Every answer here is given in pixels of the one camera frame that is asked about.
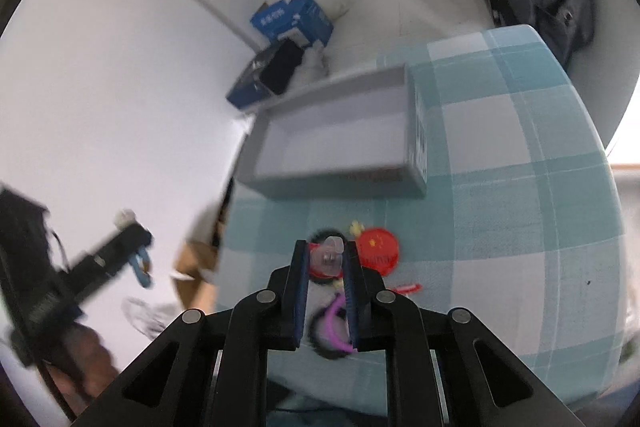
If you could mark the brown cardboard box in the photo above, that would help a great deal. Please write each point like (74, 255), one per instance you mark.
(193, 276)

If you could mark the person's left hand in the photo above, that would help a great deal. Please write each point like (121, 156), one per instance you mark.
(96, 369)

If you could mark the red clear ring charm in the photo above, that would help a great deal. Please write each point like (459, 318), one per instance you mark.
(326, 251)

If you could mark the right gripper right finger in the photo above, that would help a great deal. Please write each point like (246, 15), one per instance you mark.
(369, 305)

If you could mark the red round flag badge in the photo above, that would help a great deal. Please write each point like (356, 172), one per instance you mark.
(378, 249)

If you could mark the clear plastic wrapped bundle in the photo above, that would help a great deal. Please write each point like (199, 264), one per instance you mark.
(313, 66)

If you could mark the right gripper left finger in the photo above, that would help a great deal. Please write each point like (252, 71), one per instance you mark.
(290, 284)

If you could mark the dark blue shoe box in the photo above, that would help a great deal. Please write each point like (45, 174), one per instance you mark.
(267, 75)

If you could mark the grey cardboard tray box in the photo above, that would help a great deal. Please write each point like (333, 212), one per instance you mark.
(361, 137)

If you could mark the teal plaid tablecloth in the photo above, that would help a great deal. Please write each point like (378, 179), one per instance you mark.
(520, 223)

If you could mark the blue cardboard box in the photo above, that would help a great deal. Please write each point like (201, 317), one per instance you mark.
(302, 21)

